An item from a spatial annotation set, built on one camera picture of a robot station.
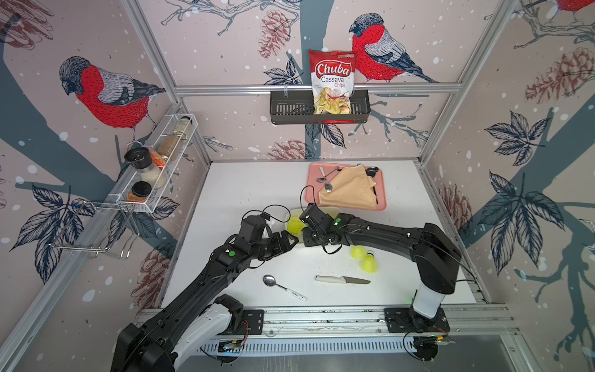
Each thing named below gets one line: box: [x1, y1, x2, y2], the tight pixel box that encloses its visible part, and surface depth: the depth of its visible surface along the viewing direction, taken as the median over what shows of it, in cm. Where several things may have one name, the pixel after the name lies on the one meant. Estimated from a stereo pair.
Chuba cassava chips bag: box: [308, 49, 358, 115], surface depth 85 cm
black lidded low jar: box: [127, 180, 152, 203], surface depth 61 cm
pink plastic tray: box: [305, 162, 387, 211], surface depth 112 cm
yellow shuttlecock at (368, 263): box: [361, 251, 377, 274], surface depth 87 cm
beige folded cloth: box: [318, 164, 378, 211], surface depth 109 cm
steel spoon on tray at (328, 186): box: [319, 165, 334, 193], surface depth 112 cm
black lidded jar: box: [123, 147, 153, 170], surface depth 66 cm
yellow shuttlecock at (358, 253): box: [350, 245, 367, 260], surface depth 90 cm
